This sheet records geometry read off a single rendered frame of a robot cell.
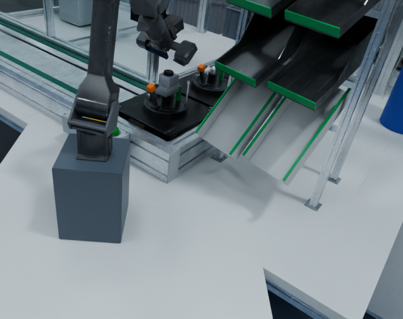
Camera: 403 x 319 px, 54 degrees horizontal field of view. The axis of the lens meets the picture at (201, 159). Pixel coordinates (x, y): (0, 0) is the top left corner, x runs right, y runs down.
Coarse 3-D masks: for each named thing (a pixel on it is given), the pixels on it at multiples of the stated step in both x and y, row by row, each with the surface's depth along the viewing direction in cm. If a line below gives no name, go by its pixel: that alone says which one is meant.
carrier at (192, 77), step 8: (208, 72) 152; (216, 72) 144; (184, 80) 145; (192, 80) 141; (200, 80) 141; (208, 80) 141; (216, 80) 143; (224, 80) 144; (184, 88) 139; (192, 88) 140; (200, 88) 137; (208, 88) 137; (216, 88) 138; (224, 88) 139; (192, 96) 134; (200, 96) 135; (208, 96) 136; (216, 96) 137; (208, 104) 131
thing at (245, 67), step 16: (256, 16) 100; (256, 32) 103; (272, 32) 104; (288, 32) 102; (304, 32) 96; (240, 48) 102; (256, 48) 101; (272, 48) 100; (288, 48) 94; (224, 64) 99; (240, 64) 98; (256, 64) 97; (272, 64) 93; (240, 80) 95; (256, 80) 91
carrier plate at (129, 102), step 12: (144, 96) 130; (120, 108) 121; (132, 108) 122; (192, 108) 127; (204, 108) 128; (144, 120) 117; (156, 120) 117; (168, 120) 118; (180, 120) 119; (192, 120) 120; (156, 132) 114; (168, 132) 113; (180, 132) 115
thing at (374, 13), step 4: (372, 8) 83; (368, 12) 83; (372, 12) 83; (376, 12) 82; (380, 12) 82; (372, 16) 83; (376, 16) 82; (288, 60) 98; (284, 64) 99; (348, 80) 91; (352, 80) 92; (344, 84) 92; (348, 84) 92; (352, 84) 91
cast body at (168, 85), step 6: (168, 72) 117; (162, 78) 118; (168, 78) 116; (174, 78) 118; (162, 84) 119; (168, 84) 117; (174, 84) 119; (156, 90) 119; (162, 90) 118; (168, 90) 118; (174, 90) 120
